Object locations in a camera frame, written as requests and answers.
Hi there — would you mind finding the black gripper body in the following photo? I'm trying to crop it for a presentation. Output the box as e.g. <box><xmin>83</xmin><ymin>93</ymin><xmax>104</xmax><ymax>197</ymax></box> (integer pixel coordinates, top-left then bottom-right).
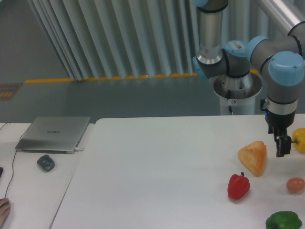
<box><xmin>265</xmin><ymin>111</ymin><xmax>295</xmax><ymax>135</ymax></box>

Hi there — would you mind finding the silver closed laptop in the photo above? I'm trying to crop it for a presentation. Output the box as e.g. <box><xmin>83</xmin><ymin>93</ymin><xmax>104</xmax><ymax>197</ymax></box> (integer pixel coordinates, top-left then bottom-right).
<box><xmin>15</xmin><ymin>116</ymin><xmax>90</xmax><ymax>154</ymax></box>

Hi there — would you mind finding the person's hand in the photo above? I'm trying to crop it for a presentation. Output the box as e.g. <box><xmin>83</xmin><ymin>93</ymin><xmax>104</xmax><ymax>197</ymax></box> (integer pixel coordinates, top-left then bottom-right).
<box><xmin>0</xmin><ymin>198</ymin><xmax>11</xmax><ymax>226</ymax></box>

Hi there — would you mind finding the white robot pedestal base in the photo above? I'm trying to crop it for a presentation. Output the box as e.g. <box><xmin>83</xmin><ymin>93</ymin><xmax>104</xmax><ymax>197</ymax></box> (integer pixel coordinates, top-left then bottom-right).
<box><xmin>213</xmin><ymin>72</ymin><xmax>262</xmax><ymax>115</ymax></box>

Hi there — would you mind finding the red bell pepper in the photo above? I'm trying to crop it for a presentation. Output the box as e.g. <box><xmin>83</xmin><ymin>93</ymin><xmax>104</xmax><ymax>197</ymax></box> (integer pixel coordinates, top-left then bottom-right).
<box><xmin>227</xmin><ymin>172</ymin><xmax>250</xmax><ymax>200</ymax></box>

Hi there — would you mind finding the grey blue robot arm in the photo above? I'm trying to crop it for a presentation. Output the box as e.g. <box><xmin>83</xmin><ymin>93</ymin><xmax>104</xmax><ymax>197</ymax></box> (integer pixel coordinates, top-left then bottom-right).
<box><xmin>193</xmin><ymin>0</ymin><xmax>305</xmax><ymax>157</ymax></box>

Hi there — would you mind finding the black mouse cable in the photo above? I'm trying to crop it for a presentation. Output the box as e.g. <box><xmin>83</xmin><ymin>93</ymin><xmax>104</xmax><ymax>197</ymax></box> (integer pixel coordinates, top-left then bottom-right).
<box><xmin>0</xmin><ymin>122</ymin><xmax>33</xmax><ymax>199</ymax></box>

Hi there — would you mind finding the green bell pepper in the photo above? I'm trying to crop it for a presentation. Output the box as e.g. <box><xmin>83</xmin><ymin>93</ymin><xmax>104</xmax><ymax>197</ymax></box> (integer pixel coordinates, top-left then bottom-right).
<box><xmin>265</xmin><ymin>211</ymin><xmax>303</xmax><ymax>229</ymax></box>

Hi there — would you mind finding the triangular orange bread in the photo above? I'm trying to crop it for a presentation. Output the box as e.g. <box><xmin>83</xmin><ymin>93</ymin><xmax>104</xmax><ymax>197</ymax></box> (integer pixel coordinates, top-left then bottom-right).
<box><xmin>238</xmin><ymin>141</ymin><xmax>267</xmax><ymax>177</ymax></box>

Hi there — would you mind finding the yellow bell pepper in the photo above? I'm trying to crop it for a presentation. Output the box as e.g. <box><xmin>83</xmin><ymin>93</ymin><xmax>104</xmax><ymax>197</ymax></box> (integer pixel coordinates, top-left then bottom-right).
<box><xmin>292</xmin><ymin>128</ymin><xmax>305</xmax><ymax>153</ymax></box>

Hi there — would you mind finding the brown egg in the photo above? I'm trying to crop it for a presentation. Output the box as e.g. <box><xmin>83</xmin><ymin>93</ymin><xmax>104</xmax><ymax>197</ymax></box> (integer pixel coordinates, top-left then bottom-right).
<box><xmin>286</xmin><ymin>177</ymin><xmax>305</xmax><ymax>193</ymax></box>

